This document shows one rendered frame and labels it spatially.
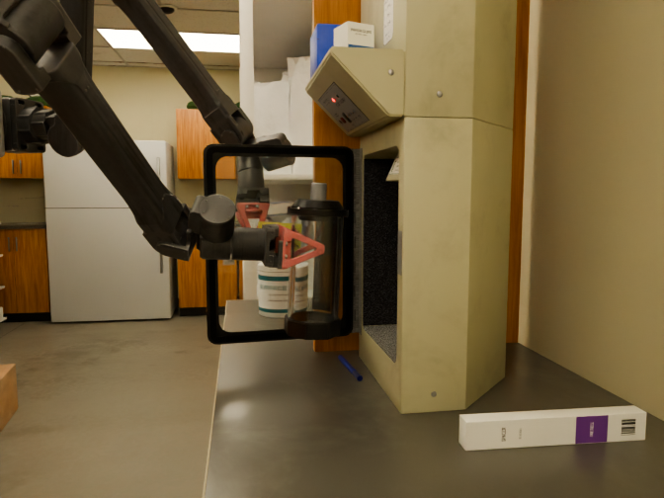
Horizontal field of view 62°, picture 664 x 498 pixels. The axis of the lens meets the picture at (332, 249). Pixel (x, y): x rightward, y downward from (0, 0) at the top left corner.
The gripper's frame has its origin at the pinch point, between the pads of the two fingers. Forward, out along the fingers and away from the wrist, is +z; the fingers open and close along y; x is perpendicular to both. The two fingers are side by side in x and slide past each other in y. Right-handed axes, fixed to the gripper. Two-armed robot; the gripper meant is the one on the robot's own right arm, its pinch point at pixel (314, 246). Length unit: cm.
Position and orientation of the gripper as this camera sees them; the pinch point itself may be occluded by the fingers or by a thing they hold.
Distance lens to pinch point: 98.2
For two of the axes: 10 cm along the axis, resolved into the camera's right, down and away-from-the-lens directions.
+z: 9.8, 0.4, 2.1
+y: -2.0, -1.0, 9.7
